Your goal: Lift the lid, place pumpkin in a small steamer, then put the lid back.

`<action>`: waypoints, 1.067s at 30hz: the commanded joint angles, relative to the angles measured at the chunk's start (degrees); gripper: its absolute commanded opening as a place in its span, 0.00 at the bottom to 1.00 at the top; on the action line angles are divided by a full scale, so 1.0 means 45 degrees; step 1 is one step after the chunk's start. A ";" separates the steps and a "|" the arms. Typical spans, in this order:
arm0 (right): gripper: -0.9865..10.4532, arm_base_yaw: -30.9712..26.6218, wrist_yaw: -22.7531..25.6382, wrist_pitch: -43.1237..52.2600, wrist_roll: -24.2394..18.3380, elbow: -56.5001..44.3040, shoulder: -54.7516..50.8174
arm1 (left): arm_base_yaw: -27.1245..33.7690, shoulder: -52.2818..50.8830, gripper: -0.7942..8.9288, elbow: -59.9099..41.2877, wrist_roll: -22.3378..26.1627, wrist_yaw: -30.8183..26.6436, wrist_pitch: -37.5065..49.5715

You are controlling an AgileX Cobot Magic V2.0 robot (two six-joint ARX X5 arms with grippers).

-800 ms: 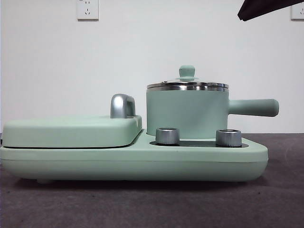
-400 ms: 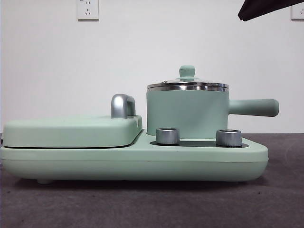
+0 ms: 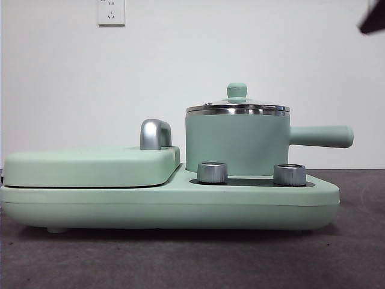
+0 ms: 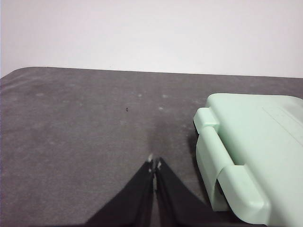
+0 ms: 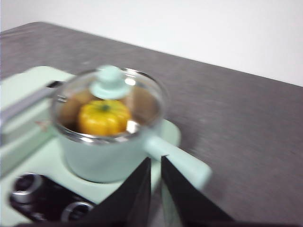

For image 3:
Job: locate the glass lid with green knob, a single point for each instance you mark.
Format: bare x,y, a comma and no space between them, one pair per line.
236,89

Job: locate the silver control knob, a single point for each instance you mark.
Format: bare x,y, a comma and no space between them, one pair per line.
289,175
212,173

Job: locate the mint green hinged grill cover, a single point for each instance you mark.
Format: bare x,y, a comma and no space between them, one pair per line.
90,167

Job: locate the black control panel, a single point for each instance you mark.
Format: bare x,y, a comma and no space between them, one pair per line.
252,182

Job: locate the white wall socket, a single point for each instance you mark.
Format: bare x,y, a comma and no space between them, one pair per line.
111,12

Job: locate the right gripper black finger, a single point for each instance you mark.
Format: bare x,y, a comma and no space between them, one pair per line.
374,21

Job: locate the mint green cooker base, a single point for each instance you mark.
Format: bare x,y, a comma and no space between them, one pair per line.
240,207

